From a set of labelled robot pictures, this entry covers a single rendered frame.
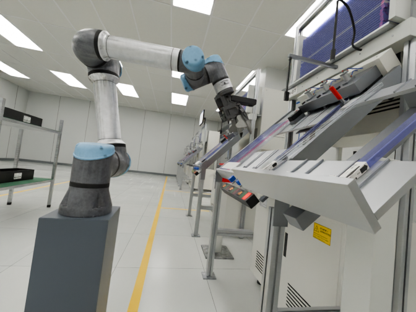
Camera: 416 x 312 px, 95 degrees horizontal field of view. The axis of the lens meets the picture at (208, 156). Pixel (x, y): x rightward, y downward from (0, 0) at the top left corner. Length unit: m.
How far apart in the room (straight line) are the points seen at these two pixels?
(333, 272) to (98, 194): 0.87
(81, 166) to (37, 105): 10.53
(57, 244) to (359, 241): 0.77
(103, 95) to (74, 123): 9.54
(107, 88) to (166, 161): 8.57
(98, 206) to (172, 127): 8.89
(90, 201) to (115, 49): 0.50
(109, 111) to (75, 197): 0.35
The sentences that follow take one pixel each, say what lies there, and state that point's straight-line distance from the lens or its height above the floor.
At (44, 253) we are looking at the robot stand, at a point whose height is 0.45.
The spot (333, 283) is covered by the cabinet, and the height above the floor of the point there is 0.38.
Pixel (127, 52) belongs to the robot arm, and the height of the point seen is 1.10.
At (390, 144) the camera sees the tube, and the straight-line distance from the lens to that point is 0.39.
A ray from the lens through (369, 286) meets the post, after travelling 0.56.
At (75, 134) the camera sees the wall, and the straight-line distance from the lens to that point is 10.34.
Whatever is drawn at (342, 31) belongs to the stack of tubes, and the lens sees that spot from 1.34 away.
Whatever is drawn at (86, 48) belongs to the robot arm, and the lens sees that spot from 0.84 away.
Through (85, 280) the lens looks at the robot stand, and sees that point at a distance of 0.75.
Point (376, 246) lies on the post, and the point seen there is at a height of 0.63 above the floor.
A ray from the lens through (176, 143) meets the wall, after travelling 9.42.
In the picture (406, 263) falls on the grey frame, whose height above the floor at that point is 0.49.
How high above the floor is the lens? 0.75
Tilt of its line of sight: 3 degrees up
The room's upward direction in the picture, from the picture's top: 7 degrees clockwise
